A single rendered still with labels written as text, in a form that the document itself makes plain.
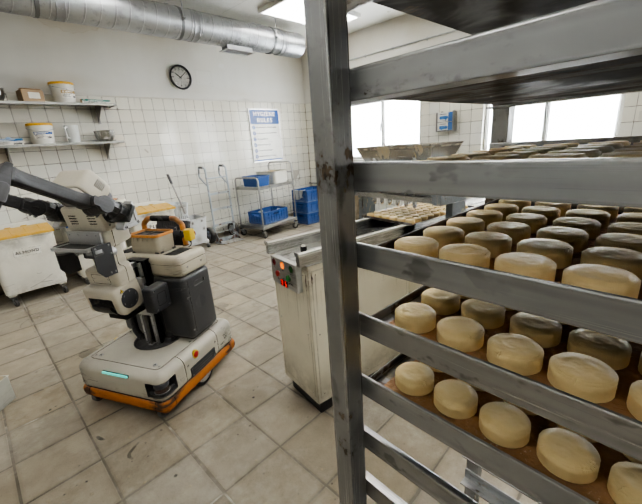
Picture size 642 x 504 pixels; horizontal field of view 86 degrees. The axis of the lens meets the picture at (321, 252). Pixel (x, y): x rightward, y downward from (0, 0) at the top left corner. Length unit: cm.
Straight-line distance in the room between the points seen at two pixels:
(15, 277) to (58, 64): 242
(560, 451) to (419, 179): 29
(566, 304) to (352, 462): 36
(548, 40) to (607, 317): 19
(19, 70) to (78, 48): 67
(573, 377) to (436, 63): 29
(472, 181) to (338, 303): 20
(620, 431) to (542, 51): 27
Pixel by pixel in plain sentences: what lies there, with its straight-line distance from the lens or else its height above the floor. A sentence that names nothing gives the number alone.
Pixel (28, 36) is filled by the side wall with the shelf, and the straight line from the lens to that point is 534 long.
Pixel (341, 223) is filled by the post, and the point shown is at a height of 127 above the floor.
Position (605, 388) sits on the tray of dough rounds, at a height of 115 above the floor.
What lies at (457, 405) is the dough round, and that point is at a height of 106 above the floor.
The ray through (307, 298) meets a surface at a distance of 162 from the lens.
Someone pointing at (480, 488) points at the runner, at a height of 50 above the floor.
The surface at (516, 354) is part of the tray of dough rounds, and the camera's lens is 39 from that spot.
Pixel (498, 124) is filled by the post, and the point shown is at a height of 137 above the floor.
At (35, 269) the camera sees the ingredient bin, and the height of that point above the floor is 34.
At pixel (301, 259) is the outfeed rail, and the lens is 153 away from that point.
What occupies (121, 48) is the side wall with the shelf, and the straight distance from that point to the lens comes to 557.
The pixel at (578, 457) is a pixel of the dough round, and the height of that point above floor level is 106.
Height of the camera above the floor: 136
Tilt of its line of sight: 17 degrees down
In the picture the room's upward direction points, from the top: 4 degrees counter-clockwise
